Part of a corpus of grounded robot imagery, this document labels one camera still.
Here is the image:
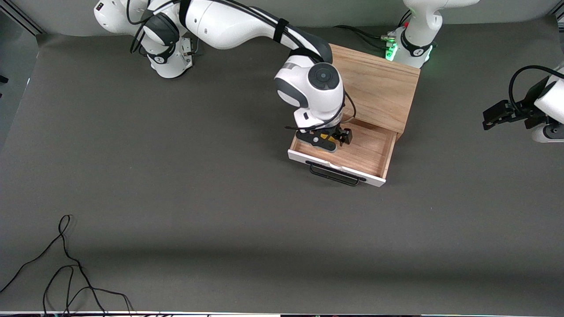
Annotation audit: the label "white-fronted wooden drawer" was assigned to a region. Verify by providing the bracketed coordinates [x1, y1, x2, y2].
[288, 115, 398, 187]

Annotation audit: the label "black drawer handle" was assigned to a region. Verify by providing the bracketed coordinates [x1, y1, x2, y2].
[306, 161, 366, 186]

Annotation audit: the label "wooden drawer cabinet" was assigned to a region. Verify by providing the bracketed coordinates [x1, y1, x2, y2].
[328, 43, 420, 141]

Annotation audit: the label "grey table mat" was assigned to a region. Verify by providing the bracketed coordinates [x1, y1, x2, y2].
[0, 15, 564, 314]

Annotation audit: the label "black left arm wrist cable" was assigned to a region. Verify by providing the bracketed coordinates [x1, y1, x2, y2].
[509, 65, 564, 111]

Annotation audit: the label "black arm wrist cable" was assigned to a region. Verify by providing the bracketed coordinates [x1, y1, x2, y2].
[128, 0, 356, 133]
[509, 65, 564, 111]

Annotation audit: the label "black right arm wrist cable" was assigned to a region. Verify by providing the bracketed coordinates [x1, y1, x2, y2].
[128, 0, 356, 133]

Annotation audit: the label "black left arm base cables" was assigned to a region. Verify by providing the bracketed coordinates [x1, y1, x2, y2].
[333, 9, 412, 51]

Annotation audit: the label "black arm base cables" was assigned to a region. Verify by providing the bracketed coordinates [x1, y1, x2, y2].
[187, 35, 204, 58]
[333, 9, 412, 51]

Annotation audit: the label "black right arm base cables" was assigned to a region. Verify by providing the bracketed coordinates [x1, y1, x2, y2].
[187, 35, 204, 58]

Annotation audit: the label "thin black loose cable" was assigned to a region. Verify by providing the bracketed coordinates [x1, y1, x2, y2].
[0, 215, 135, 317]

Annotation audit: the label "aluminium frame rail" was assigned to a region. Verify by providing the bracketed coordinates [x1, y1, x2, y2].
[0, 0, 45, 36]

